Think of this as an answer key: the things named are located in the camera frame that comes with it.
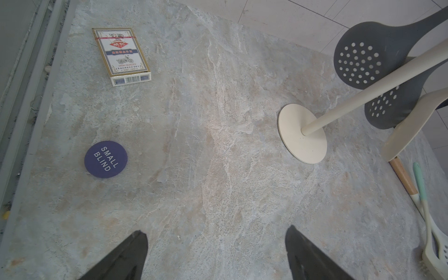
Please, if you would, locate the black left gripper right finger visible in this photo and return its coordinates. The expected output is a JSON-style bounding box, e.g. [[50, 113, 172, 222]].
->
[[285, 225, 353, 280]]

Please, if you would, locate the cream skimmer rightmost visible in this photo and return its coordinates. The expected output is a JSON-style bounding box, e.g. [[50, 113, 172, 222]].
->
[[411, 162, 448, 280]]

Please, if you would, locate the small red white card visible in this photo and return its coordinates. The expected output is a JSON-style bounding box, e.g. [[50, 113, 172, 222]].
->
[[92, 28, 152, 87]]

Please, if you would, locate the aluminium mounting rail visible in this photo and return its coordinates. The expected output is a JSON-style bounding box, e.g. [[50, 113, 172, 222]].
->
[[0, 0, 79, 246]]

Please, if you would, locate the purple round sticker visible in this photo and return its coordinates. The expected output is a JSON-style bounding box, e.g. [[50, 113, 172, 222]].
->
[[84, 141, 128, 179]]

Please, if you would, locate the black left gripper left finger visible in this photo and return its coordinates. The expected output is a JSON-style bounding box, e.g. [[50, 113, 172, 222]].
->
[[80, 231, 148, 280]]

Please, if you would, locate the cream utensil rack stand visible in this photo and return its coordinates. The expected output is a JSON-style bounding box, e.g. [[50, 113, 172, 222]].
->
[[278, 40, 448, 164]]

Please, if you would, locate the grey skimmer green handle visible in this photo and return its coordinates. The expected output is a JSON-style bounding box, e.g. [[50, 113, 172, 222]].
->
[[334, 7, 448, 90], [364, 60, 447, 130]]

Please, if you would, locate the cream skimmer green handle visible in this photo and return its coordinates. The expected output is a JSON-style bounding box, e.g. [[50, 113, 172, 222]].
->
[[381, 88, 448, 162]]

